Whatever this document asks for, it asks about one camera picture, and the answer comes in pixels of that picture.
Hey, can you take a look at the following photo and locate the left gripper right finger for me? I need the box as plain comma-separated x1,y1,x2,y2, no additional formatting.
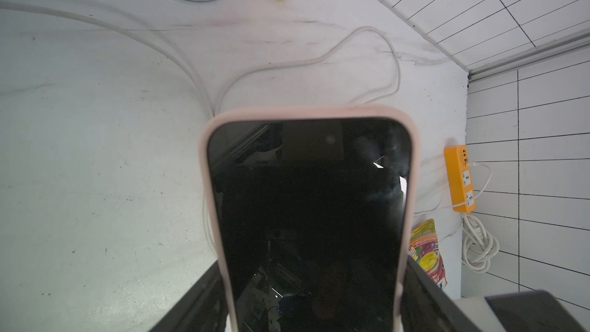
400,257,480,332

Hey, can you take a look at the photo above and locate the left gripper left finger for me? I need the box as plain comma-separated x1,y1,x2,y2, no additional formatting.
151,261,228,332

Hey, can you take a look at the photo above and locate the black phone pink case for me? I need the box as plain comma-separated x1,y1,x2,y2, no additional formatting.
200,105,420,331

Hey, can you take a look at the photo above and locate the white charging cable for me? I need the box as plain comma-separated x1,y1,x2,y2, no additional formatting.
0,1,493,259

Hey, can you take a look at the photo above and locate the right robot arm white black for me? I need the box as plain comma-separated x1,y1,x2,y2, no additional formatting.
456,290,588,331

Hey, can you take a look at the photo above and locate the candy snack bag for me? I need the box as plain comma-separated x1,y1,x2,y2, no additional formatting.
408,219,447,289

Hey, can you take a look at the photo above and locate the orange power strip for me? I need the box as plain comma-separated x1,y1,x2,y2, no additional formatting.
444,145,476,214

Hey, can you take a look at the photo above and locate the orange strip coiled white cord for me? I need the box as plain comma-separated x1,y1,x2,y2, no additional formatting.
460,211,501,274

